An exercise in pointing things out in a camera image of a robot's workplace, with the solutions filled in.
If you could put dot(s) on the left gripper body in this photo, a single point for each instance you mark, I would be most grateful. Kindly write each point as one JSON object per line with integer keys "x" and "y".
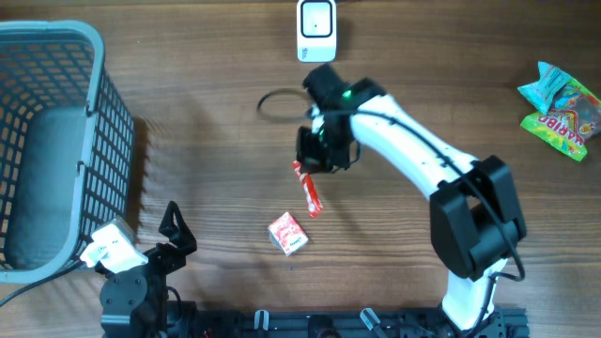
{"x": 163, "y": 261}

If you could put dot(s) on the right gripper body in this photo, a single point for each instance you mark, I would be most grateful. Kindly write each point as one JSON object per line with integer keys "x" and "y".
{"x": 324, "y": 147}

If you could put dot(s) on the red candy bar wrapper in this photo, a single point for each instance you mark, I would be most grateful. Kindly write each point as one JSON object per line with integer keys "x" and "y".
{"x": 313, "y": 202}

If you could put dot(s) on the small red white carton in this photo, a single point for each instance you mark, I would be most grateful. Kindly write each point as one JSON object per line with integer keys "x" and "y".
{"x": 287, "y": 235}

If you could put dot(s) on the teal tissue wipes pack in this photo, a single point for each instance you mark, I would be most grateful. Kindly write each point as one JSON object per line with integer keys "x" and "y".
{"x": 542, "y": 92}

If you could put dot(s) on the green Haribo gummy bag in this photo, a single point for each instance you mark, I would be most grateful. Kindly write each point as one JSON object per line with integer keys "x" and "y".
{"x": 572, "y": 119}

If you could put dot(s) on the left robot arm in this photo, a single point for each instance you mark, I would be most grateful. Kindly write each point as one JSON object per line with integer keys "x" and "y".
{"x": 138, "y": 302}

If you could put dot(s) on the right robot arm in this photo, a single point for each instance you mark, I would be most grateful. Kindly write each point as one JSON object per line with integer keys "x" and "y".
{"x": 476, "y": 221}

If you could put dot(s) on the white barcode scanner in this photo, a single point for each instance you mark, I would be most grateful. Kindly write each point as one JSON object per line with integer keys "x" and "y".
{"x": 316, "y": 31}

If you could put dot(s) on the grey plastic shopping basket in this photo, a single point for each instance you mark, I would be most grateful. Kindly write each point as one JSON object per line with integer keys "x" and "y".
{"x": 67, "y": 141}

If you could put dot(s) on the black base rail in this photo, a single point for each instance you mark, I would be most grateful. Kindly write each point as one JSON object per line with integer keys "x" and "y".
{"x": 347, "y": 324}

